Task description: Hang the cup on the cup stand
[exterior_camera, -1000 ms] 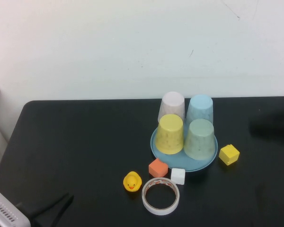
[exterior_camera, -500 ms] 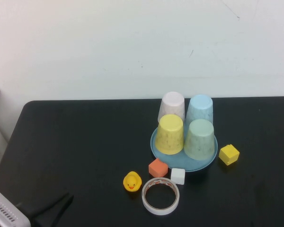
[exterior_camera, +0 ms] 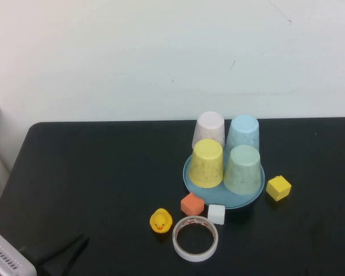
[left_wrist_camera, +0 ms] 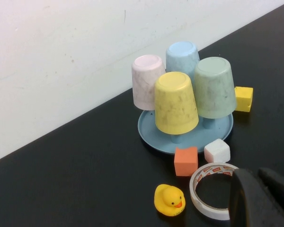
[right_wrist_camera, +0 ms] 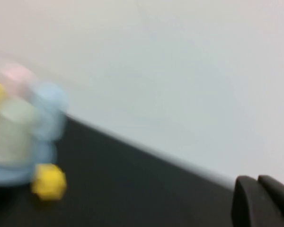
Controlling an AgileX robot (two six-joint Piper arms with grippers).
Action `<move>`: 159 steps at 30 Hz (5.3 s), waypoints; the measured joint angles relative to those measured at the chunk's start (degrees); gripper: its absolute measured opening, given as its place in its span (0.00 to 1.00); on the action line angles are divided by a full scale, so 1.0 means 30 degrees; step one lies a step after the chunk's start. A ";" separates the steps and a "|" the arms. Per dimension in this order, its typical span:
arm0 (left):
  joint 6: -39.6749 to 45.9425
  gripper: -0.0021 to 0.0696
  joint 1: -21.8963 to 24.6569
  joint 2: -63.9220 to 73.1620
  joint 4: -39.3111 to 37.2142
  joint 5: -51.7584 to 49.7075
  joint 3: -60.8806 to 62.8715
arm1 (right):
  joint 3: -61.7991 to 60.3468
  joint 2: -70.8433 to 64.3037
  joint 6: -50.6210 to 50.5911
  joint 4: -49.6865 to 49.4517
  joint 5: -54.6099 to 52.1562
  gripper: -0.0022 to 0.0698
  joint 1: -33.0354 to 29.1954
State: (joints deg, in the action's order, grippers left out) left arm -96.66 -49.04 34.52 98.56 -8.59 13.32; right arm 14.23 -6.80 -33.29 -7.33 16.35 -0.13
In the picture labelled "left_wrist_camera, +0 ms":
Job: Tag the green cup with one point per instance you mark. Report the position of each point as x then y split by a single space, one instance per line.
215 89

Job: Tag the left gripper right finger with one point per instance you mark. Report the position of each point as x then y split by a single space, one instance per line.
281 191

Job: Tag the white foam cube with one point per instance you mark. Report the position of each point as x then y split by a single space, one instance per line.
216 151

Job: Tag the pink cup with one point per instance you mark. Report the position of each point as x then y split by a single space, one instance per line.
144 80

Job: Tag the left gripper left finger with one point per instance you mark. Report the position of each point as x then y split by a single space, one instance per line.
251 205

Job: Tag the white tape roll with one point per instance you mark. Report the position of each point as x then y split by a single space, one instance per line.
196 201

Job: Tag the yellow cup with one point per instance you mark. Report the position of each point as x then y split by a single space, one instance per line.
175 106

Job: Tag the yellow rubber duck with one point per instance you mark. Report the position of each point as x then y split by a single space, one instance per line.
168 201

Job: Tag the blue cup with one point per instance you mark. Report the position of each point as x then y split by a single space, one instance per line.
180 56

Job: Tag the blue cup stand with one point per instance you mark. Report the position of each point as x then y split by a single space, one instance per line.
156 139

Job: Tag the orange foam cube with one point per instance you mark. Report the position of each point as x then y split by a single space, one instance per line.
185 163

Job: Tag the yellow foam cube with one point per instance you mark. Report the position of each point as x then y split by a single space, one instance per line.
243 99

